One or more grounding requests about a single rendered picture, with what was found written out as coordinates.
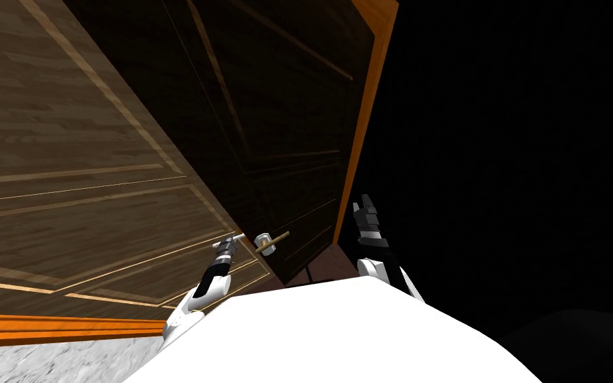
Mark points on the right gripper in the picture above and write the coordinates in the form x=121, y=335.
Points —
x=367, y=222

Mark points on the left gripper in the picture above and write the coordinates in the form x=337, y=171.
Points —
x=225, y=249

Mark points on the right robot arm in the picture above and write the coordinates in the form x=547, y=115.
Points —
x=383, y=263

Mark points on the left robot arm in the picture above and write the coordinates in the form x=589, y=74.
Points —
x=206, y=287

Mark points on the dark wooden door leaf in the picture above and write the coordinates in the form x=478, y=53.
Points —
x=285, y=106

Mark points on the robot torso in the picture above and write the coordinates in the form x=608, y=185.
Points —
x=328, y=340

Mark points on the brown wooden door leaf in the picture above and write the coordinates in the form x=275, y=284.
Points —
x=72, y=159

